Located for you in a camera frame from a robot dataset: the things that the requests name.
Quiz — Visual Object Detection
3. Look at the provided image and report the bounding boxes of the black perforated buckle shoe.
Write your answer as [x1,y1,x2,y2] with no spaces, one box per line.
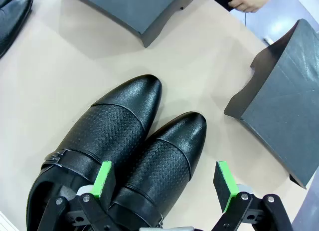
[107,111,207,231]
[26,74,163,231]

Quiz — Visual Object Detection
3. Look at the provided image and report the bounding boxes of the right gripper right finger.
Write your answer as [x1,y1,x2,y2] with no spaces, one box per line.
[211,160,294,231]

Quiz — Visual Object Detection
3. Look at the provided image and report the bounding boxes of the person's left hand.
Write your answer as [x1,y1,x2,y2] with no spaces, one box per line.
[228,0,267,13]

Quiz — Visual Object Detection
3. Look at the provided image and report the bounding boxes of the dark grey shoe stand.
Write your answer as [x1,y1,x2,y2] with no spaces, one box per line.
[223,18,319,190]
[59,0,200,48]

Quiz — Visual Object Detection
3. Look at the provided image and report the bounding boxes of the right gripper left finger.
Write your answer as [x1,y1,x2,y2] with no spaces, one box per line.
[37,160,118,231]

